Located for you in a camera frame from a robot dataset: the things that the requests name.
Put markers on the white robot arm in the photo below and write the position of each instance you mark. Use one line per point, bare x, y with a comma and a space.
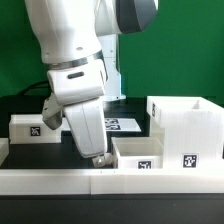
68, 32

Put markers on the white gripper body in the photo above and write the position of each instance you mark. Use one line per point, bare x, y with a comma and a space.
79, 92

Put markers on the white drawer box two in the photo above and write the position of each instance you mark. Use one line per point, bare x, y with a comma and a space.
30, 129

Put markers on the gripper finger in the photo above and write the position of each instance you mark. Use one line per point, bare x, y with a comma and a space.
103, 160

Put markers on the white front barrier rail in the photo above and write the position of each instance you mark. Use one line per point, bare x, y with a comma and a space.
109, 181

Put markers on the white drawer cabinet frame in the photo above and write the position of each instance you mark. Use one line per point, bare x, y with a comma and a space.
190, 129

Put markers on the white marker sheet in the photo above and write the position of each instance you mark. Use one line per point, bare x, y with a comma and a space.
122, 125

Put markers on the white left barrier block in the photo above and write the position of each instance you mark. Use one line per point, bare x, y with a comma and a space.
4, 149

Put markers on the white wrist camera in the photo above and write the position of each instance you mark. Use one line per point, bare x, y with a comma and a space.
52, 113

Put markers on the white drawer box one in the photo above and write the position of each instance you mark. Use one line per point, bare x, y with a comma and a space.
137, 153

